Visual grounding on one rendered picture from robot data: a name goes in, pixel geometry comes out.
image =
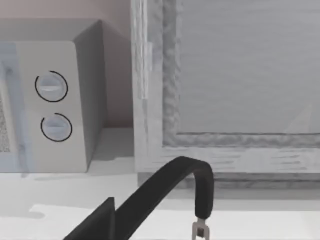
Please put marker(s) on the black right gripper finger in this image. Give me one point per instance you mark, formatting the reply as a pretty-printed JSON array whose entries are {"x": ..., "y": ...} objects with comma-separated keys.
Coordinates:
[{"x": 100, "y": 225}]

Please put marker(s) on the pale blue microwave knob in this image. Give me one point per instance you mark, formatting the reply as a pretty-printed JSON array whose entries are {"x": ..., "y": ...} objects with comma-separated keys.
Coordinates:
[
  {"x": 56, "y": 127},
  {"x": 51, "y": 85}
]

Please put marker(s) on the pale microwave oven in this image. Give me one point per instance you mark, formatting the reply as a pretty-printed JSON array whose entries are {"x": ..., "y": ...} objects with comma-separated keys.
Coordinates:
[{"x": 87, "y": 100}]

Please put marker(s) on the grey cabinet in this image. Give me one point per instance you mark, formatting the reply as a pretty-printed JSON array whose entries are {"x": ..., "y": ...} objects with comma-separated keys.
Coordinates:
[{"x": 225, "y": 160}]

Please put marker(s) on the microwave door with mesh window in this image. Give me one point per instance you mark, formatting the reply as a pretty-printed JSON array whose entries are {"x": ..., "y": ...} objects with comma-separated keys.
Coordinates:
[{"x": 12, "y": 100}]

